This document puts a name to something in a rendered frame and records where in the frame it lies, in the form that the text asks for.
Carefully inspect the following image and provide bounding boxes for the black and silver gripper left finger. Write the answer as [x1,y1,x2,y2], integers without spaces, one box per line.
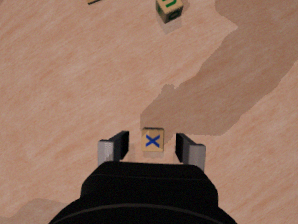
[98,131,129,166]

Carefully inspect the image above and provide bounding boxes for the tan flat mat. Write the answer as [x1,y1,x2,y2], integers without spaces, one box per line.
[87,0,101,5]

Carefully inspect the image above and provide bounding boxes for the small tan letter block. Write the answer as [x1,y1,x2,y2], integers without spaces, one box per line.
[156,0,184,24]
[141,127,165,152]

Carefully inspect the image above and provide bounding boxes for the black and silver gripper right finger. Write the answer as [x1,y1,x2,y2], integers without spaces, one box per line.
[175,133,206,172]

